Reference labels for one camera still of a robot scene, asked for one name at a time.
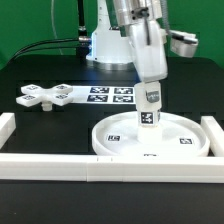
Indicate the black post with connector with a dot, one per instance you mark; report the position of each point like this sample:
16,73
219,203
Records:
83,47

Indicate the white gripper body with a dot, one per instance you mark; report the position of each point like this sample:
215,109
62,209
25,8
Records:
148,51

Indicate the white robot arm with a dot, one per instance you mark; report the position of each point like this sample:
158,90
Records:
128,36

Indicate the white cross-shaped table base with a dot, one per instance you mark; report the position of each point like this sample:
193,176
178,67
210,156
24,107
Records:
34,94

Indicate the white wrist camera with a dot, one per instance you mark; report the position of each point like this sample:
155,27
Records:
183,44

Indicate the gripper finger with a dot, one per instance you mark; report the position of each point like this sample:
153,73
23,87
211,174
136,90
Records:
153,96

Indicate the white right fence bar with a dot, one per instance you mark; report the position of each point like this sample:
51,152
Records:
215,134

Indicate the white round table top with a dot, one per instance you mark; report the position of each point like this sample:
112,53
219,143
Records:
173,137

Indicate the white marker sheet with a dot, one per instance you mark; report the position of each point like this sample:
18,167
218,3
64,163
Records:
103,95

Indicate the white left fence bar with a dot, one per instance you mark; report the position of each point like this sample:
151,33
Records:
7,127

